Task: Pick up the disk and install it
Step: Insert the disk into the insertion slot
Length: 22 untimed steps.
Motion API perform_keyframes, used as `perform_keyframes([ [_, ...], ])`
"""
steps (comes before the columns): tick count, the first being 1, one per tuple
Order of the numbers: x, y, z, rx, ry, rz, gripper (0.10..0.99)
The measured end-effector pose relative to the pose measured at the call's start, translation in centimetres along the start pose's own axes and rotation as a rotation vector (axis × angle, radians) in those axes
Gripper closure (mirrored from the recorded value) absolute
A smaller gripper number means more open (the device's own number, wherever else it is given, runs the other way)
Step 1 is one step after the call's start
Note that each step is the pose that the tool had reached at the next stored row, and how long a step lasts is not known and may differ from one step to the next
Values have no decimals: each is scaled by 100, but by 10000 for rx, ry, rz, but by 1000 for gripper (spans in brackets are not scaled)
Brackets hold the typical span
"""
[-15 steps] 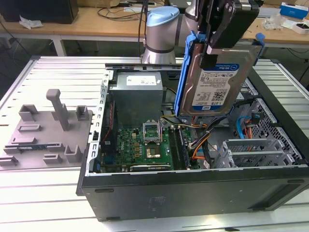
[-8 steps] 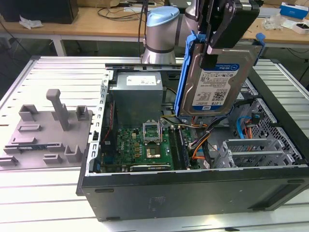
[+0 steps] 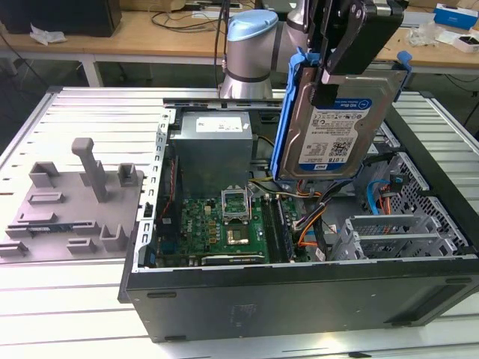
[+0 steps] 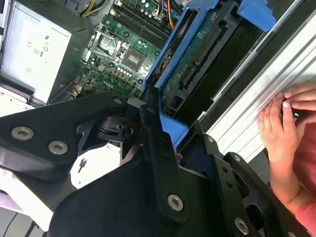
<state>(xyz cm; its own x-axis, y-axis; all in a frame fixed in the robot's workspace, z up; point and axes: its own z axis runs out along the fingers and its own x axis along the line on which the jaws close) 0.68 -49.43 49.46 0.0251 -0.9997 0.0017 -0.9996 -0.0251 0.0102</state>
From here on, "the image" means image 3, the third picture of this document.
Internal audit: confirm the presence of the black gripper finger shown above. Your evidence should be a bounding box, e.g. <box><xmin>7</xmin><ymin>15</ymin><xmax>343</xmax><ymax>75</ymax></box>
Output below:
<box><xmin>311</xmin><ymin>0</ymin><xmax>367</xmax><ymax>108</ymax></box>
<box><xmin>306</xmin><ymin>0</ymin><xmax>338</xmax><ymax>52</ymax></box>

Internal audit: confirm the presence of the hard disk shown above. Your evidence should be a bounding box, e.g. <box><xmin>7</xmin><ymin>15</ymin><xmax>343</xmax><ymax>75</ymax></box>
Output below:
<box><xmin>272</xmin><ymin>46</ymin><xmax>412</xmax><ymax>184</ymax></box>

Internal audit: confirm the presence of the blue data wire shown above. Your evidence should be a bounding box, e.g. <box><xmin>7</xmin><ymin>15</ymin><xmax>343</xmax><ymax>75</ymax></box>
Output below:
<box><xmin>364</xmin><ymin>174</ymin><xmax>406</xmax><ymax>217</ymax></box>

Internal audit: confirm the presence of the orange red power wire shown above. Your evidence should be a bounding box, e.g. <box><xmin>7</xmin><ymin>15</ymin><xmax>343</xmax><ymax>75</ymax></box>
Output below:
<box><xmin>377</xmin><ymin>186</ymin><xmax>394</xmax><ymax>216</ymax></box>

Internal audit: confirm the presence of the silver disk bay cage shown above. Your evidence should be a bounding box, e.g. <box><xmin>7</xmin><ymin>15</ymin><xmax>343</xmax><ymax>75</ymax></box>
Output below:
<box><xmin>331</xmin><ymin>213</ymin><xmax>456</xmax><ymax>261</ymax></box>

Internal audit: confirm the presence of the clear plastic bag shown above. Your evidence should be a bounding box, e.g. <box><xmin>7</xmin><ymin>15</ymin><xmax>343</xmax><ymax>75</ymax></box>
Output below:
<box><xmin>406</xmin><ymin>20</ymin><xmax>441</xmax><ymax>49</ymax></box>

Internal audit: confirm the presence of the silver flat device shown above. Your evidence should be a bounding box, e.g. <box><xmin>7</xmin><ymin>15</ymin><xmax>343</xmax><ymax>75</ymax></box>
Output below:
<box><xmin>403</xmin><ymin>14</ymin><xmax>435</xmax><ymax>28</ymax></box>

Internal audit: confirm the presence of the blue cardboard box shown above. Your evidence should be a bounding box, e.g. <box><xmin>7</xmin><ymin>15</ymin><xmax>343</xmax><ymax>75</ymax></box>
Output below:
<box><xmin>433</xmin><ymin>2</ymin><xmax>479</xmax><ymax>31</ymax></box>

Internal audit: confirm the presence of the white box with black insert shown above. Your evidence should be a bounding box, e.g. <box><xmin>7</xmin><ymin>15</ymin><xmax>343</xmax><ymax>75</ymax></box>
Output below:
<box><xmin>451</xmin><ymin>32</ymin><xmax>479</xmax><ymax>53</ymax></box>

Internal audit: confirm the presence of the white paper sheet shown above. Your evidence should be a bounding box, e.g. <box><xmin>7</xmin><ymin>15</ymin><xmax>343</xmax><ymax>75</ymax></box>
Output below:
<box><xmin>191</xmin><ymin>10</ymin><xmax>235</xmax><ymax>20</ymax></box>

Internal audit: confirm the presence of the wooden desk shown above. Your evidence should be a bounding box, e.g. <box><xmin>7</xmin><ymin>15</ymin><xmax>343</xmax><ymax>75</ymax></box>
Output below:
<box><xmin>0</xmin><ymin>9</ymin><xmax>479</xmax><ymax>76</ymax></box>

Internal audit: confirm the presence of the brown cardboard box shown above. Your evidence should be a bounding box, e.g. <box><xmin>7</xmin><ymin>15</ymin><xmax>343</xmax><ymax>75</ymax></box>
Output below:
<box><xmin>119</xmin><ymin>0</ymin><xmax>190</xmax><ymax>12</ymax></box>

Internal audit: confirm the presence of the grey power supply unit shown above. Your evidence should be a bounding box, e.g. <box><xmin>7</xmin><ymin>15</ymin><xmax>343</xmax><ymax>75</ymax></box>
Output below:
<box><xmin>168</xmin><ymin>110</ymin><xmax>255</xmax><ymax>199</ymax></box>

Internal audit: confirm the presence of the black RAM slot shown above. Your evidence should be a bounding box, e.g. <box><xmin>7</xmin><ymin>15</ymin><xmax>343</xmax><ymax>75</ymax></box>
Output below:
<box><xmin>260</xmin><ymin>196</ymin><xmax>282</xmax><ymax>263</ymax></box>

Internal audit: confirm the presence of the dark RAM stick with chips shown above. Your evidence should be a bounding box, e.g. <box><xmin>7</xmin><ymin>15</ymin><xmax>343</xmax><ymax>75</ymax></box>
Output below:
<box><xmin>275</xmin><ymin>196</ymin><xmax>295</xmax><ymax>262</ymax></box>

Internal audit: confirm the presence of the CPU socket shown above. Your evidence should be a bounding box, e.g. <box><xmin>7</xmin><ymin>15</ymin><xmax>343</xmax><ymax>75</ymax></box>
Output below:
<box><xmin>224</xmin><ymin>223</ymin><xmax>252</xmax><ymax>248</ymax></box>

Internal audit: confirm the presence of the black case fan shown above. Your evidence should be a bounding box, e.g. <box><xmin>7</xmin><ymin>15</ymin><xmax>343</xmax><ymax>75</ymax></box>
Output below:
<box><xmin>156</xmin><ymin>155</ymin><xmax>183</xmax><ymax>244</ymax></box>

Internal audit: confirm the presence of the green motherboard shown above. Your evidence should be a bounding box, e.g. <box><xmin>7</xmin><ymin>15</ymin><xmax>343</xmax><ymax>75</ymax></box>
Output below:
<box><xmin>179</xmin><ymin>194</ymin><xmax>311</xmax><ymax>263</ymax></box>

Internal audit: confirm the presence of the black graphics card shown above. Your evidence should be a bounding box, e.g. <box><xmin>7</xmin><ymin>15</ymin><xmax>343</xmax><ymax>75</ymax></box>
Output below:
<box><xmin>201</xmin><ymin>254</ymin><xmax>265</xmax><ymax>267</ymax></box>

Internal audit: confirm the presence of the black open PC case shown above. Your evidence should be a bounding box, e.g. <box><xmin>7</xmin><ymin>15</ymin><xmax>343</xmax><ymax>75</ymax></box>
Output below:
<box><xmin>118</xmin><ymin>89</ymin><xmax>479</xmax><ymax>343</ymax></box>

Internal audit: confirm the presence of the crumpled white plastic wrap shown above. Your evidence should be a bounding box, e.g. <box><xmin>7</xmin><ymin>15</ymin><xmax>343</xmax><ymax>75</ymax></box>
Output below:
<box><xmin>28</xmin><ymin>22</ymin><xmax>67</xmax><ymax>46</ymax></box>

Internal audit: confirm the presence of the grey parts rack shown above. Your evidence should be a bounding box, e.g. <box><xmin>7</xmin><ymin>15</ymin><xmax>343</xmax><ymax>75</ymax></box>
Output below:
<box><xmin>0</xmin><ymin>137</ymin><xmax>147</xmax><ymax>265</ymax></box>

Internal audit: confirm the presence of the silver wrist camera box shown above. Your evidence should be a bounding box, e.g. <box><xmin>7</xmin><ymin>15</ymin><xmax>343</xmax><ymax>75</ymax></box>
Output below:
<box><xmin>368</xmin><ymin>0</ymin><xmax>407</xmax><ymax>18</ymax></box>

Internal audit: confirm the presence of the thin black cable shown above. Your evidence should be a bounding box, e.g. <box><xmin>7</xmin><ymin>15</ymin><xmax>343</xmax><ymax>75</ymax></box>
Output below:
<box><xmin>214</xmin><ymin>0</ymin><xmax>231</xmax><ymax>90</ymax></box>

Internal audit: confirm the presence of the black sleeved wire bundle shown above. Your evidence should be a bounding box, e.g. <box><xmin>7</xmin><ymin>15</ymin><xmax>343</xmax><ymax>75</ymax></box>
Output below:
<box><xmin>293</xmin><ymin>156</ymin><xmax>394</xmax><ymax>233</ymax></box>

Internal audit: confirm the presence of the metal socket cover frame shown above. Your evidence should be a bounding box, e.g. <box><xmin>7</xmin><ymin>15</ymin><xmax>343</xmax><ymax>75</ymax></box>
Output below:
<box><xmin>219</xmin><ymin>185</ymin><xmax>252</xmax><ymax>225</ymax></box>

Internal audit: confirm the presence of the orange yellow wire bundle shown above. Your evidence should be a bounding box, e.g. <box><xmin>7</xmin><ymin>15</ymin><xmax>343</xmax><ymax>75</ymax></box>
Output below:
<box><xmin>297</xmin><ymin>212</ymin><xmax>326</xmax><ymax>250</ymax></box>

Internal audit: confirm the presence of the red and black twisted wire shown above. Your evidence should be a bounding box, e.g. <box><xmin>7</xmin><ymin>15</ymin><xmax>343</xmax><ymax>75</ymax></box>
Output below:
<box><xmin>168</xmin><ymin>156</ymin><xmax>180</xmax><ymax>205</ymax></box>

